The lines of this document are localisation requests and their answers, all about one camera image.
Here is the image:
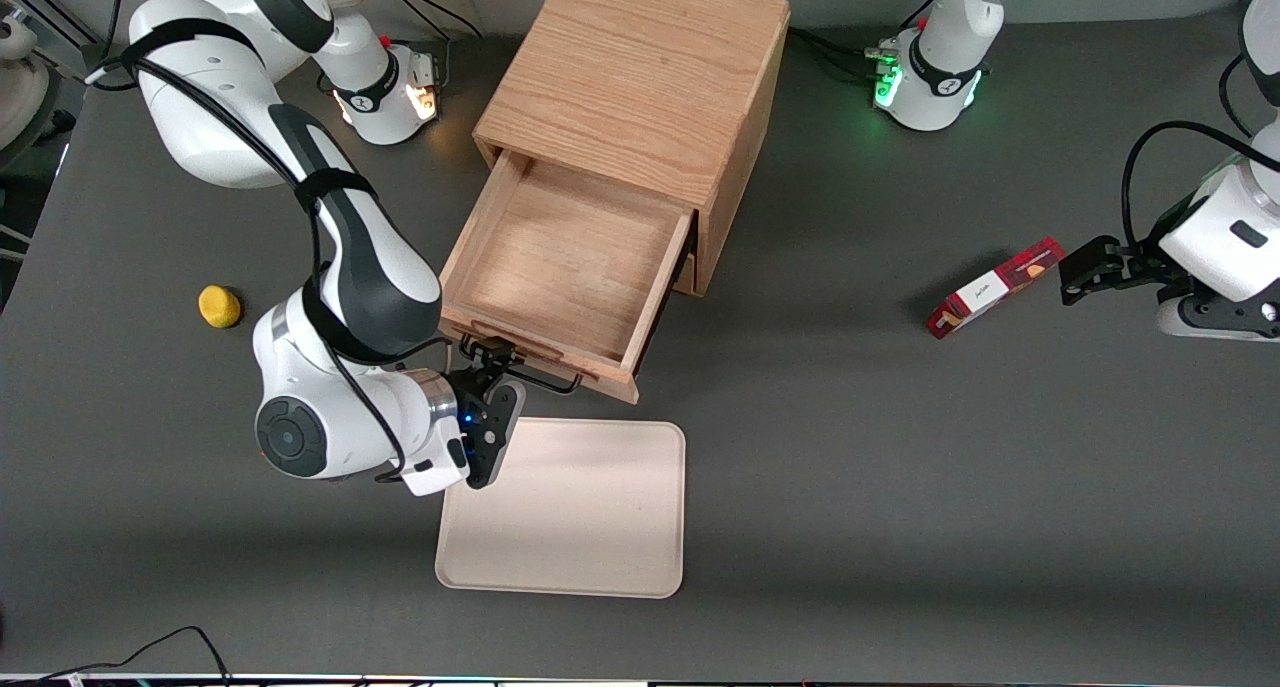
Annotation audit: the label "beige round background object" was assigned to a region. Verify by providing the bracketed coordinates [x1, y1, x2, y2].
[0, 7, 53, 153]

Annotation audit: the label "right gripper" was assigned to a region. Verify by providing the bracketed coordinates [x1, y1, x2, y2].
[403, 337, 515, 498]

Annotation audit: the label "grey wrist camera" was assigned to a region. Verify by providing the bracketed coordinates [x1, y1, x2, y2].
[1157, 295, 1280, 343]
[465, 382, 527, 491]

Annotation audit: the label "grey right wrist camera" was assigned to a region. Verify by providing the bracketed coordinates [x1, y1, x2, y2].
[465, 382, 527, 491]

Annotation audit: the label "black arm base cables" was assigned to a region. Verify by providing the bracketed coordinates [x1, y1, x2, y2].
[383, 0, 483, 93]
[788, 0, 933, 80]

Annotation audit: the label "red and white snack box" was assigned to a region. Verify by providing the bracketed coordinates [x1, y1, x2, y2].
[926, 236, 1067, 340]

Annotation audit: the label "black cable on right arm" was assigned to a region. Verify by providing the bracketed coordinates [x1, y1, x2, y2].
[85, 0, 451, 484]

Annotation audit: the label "thin black loose cable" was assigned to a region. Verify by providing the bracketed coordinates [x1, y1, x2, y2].
[0, 626, 233, 687]

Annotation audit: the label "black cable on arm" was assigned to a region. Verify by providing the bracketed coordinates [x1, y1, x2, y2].
[85, 0, 451, 484]
[1120, 53, 1280, 258]

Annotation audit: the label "black left arm base cables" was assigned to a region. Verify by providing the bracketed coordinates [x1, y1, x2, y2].
[788, 0, 933, 80]

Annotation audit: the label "black right arm base cables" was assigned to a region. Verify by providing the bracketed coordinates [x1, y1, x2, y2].
[383, 0, 483, 93]

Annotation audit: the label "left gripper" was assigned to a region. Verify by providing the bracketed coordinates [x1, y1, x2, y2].
[1060, 162, 1280, 306]

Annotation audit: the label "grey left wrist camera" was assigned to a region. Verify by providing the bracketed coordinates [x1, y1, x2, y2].
[1157, 295, 1280, 343]

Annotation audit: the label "beige rectangular tray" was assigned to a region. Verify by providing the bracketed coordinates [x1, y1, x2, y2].
[435, 416, 687, 599]

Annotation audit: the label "yellow lemon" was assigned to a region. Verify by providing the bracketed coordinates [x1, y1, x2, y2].
[198, 285, 242, 329]

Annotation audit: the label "oak wooden drawer cabinet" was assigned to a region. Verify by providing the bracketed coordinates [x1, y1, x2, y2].
[472, 0, 791, 298]

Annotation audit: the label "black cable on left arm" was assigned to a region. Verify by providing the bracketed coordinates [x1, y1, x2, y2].
[1120, 53, 1280, 258]

